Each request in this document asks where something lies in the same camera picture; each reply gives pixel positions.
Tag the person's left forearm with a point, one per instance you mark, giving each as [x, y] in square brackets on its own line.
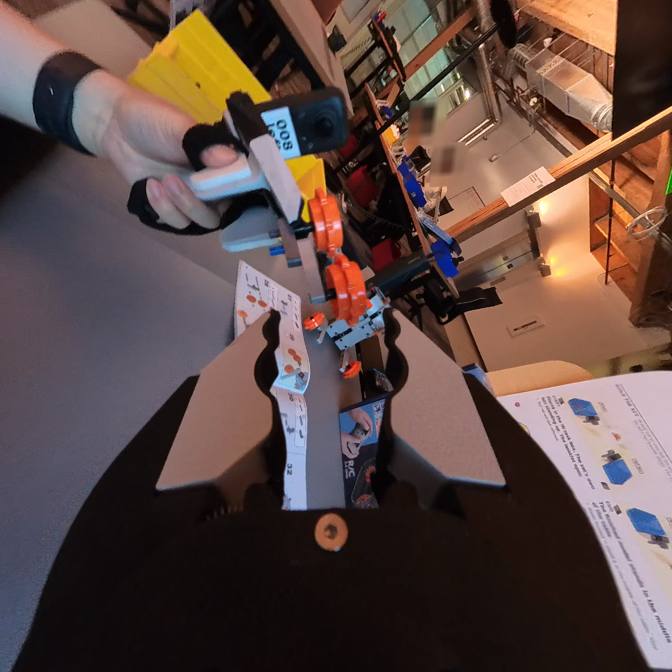
[21, 68]

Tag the yellow plastic bin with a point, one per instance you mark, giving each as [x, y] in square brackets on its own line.
[199, 68]

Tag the blue toy robot box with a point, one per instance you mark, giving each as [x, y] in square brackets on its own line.
[359, 446]

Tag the white printed task sheet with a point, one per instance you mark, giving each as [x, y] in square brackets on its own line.
[593, 472]

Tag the white open instruction booklet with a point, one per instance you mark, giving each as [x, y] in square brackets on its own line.
[294, 357]

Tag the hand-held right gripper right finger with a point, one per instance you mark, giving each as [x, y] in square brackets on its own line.
[441, 430]

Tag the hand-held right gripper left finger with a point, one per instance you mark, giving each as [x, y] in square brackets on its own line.
[220, 430]

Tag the orange wheels grey beam assembly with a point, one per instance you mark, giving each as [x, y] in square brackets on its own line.
[344, 288]

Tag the grey orange toy robot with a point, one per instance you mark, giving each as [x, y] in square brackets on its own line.
[357, 328]

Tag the white paper sign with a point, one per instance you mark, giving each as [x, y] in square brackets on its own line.
[527, 186]

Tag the black wristband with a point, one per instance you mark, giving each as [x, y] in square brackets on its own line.
[57, 94]

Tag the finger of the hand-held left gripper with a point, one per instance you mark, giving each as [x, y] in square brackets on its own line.
[278, 178]
[252, 231]

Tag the person's left hand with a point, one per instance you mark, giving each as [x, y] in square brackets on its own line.
[136, 136]

